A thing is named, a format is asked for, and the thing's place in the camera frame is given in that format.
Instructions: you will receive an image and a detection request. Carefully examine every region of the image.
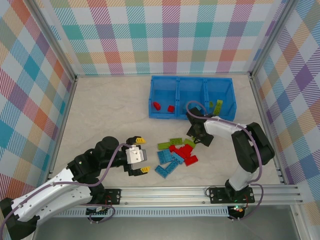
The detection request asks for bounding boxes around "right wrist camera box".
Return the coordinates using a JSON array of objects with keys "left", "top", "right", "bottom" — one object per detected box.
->
[{"left": 186, "top": 107, "right": 205, "bottom": 120}]

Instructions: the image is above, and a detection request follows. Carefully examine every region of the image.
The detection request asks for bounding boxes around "aluminium frame post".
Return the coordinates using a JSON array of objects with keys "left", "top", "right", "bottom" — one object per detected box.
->
[
  {"left": 248, "top": 0, "right": 301, "bottom": 80},
  {"left": 29, "top": 0, "right": 78, "bottom": 82}
]

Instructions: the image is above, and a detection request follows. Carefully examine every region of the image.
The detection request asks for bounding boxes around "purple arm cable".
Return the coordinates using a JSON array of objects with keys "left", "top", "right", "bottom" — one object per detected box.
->
[
  {"left": 0, "top": 142, "right": 132, "bottom": 237},
  {"left": 186, "top": 101, "right": 265, "bottom": 222}
]

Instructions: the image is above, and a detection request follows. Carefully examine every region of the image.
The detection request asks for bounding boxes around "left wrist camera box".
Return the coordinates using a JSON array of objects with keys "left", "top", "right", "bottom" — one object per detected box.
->
[{"left": 125, "top": 146, "right": 149, "bottom": 165}]

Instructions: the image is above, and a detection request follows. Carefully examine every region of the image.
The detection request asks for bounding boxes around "large blue lego brick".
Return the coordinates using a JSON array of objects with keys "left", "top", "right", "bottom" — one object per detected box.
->
[{"left": 156, "top": 149, "right": 172, "bottom": 165}]

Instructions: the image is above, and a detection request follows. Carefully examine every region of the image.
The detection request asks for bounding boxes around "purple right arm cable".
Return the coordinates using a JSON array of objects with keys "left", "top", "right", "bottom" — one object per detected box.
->
[{"left": 186, "top": 101, "right": 265, "bottom": 222}]

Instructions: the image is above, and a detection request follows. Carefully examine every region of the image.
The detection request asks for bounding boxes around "aluminium side rail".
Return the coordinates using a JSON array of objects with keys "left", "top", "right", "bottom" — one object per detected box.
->
[
  {"left": 249, "top": 74, "right": 288, "bottom": 186},
  {"left": 44, "top": 76, "right": 79, "bottom": 188}
]

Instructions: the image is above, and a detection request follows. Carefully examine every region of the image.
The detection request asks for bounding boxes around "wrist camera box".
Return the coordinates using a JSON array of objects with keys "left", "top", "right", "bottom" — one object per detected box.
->
[
  {"left": 186, "top": 107, "right": 205, "bottom": 120},
  {"left": 125, "top": 146, "right": 149, "bottom": 165}
]

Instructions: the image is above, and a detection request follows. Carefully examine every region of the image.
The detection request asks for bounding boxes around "white slotted cable duct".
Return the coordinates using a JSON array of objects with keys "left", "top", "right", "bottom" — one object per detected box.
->
[{"left": 39, "top": 206, "right": 230, "bottom": 218}]

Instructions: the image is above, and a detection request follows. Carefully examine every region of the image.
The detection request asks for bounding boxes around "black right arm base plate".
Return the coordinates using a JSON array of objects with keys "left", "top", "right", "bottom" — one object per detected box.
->
[{"left": 209, "top": 186, "right": 256, "bottom": 204}]

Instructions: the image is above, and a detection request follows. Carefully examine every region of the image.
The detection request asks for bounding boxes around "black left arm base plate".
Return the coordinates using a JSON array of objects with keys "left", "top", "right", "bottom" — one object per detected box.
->
[{"left": 75, "top": 188, "right": 122, "bottom": 206}]

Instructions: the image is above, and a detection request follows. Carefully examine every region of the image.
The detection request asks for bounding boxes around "aluminium mounting rail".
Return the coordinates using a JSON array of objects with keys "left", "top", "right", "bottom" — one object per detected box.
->
[{"left": 27, "top": 184, "right": 305, "bottom": 209}]

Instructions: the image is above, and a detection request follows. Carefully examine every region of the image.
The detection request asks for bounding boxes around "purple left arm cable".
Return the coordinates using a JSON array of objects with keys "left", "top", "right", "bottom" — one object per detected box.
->
[{"left": 0, "top": 142, "right": 132, "bottom": 237}]

